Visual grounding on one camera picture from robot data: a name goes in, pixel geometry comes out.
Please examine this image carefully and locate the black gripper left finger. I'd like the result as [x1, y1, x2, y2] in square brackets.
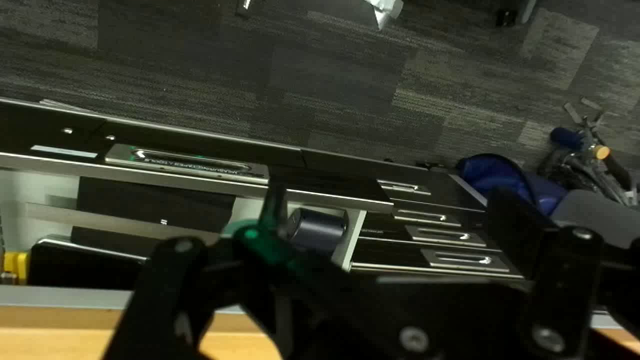
[98, 174, 316, 360]

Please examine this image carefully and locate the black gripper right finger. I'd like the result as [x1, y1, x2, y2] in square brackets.
[483, 186, 640, 360]

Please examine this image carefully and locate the yellow object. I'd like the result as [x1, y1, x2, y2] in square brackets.
[0, 248, 32, 287]

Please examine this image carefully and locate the scooter with blue grip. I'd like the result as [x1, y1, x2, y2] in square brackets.
[536, 98, 640, 206]

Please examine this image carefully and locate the dark blue roll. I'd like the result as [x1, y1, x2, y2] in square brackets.
[288, 206, 351, 256]

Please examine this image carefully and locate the black chair caster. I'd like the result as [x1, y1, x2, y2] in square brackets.
[494, 0, 536, 30]

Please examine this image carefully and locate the metal chair leg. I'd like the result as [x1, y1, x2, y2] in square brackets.
[367, 0, 407, 30]

